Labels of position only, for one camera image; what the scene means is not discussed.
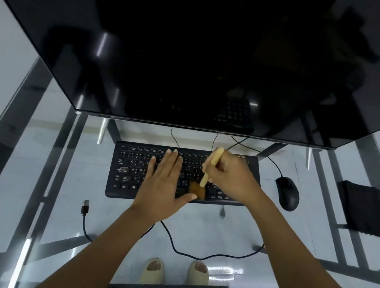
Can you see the person's left hand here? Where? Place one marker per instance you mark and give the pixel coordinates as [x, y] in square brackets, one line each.
[160, 193]

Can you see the person's right hand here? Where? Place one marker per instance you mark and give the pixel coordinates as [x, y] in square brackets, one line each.
[233, 176]

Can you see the person's left middle finger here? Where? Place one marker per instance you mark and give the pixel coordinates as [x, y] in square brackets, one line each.
[172, 164]

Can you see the person's left little finger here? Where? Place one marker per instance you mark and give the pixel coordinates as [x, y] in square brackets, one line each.
[151, 170]

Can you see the person's right fingers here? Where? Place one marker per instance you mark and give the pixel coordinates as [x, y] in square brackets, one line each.
[209, 171]

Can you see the person's left thumb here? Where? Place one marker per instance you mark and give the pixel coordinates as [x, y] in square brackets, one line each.
[186, 199]

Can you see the black computer keyboard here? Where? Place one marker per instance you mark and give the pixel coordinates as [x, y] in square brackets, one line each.
[125, 173]

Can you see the person's left forearm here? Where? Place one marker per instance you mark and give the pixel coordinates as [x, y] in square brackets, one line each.
[98, 257]

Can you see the person's right forearm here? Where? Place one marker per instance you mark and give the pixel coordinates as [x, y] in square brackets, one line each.
[299, 260]

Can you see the silver monitor foot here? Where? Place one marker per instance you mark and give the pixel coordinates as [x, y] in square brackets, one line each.
[308, 158]
[102, 130]

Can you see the beige slipper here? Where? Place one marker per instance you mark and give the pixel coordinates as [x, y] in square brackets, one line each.
[153, 271]
[198, 273]

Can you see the black computer mouse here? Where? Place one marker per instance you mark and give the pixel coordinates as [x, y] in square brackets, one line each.
[287, 193]

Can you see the large black monitor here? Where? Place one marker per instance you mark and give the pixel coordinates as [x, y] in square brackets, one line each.
[192, 48]

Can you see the black folded cloth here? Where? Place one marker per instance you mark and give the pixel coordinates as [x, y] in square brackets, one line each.
[366, 209]

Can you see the grey metal table frame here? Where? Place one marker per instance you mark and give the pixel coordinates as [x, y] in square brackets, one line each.
[27, 126]

